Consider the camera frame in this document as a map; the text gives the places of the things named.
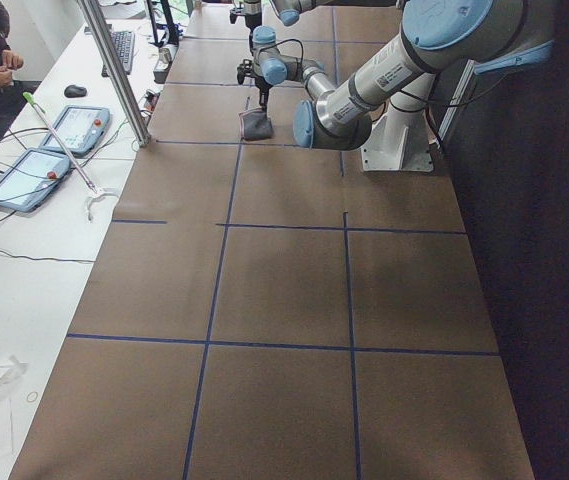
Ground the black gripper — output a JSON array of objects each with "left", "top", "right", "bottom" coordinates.
[{"left": 236, "top": 59, "right": 270, "bottom": 111}]

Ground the pink and grey towel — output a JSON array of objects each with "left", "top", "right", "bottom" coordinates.
[{"left": 239, "top": 108, "right": 273, "bottom": 141}]

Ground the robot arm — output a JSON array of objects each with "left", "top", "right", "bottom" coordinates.
[
  {"left": 293, "top": 0, "right": 558, "bottom": 151},
  {"left": 229, "top": 0, "right": 403, "bottom": 116}
]

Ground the black keyboard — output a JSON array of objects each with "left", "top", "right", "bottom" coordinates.
[{"left": 110, "top": 31, "right": 136, "bottom": 75}]

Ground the upper teach pendant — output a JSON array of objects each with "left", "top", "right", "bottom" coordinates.
[{"left": 53, "top": 105, "right": 111, "bottom": 158}]

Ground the teach pendant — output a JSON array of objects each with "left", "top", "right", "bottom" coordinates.
[
  {"left": 53, "top": 105, "right": 111, "bottom": 158},
  {"left": 0, "top": 148, "right": 71, "bottom": 213}
]

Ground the black computer mouse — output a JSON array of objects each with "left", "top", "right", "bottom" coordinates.
[{"left": 64, "top": 85, "right": 87, "bottom": 98}]

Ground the lower teach pendant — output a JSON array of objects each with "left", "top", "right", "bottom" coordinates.
[{"left": 0, "top": 148, "right": 71, "bottom": 213}]

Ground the rubber band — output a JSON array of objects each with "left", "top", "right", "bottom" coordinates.
[{"left": 26, "top": 391, "right": 39, "bottom": 403}]

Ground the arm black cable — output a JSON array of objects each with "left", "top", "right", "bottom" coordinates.
[{"left": 263, "top": 38, "right": 306, "bottom": 66}]

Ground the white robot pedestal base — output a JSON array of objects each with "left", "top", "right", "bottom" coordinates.
[{"left": 360, "top": 93, "right": 433, "bottom": 173}]

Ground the aluminium frame post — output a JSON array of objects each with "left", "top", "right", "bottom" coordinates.
[{"left": 78, "top": 0, "right": 151, "bottom": 147}]

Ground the green handled grabber stick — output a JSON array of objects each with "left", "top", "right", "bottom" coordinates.
[{"left": 23, "top": 93, "right": 120, "bottom": 222}]

